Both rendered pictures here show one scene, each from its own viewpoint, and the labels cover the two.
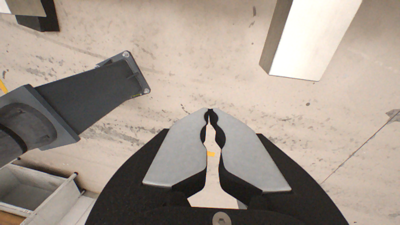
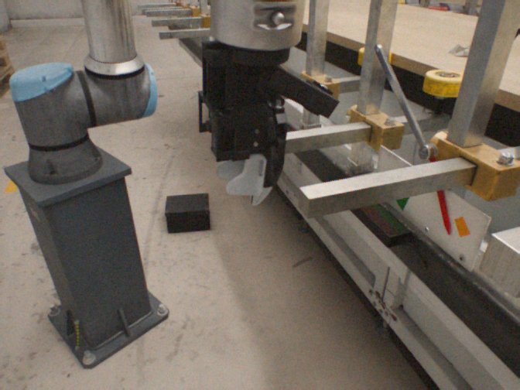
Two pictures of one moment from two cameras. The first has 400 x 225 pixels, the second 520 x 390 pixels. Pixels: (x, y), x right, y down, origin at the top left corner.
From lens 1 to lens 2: 50 cm
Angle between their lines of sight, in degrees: 69
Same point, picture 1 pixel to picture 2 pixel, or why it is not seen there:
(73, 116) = (78, 207)
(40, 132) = (63, 168)
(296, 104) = not seen: outside the picture
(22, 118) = (88, 158)
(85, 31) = (179, 258)
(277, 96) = not seen: outside the picture
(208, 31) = not seen: outside the picture
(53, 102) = (104, 189)
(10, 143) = (61, 139)
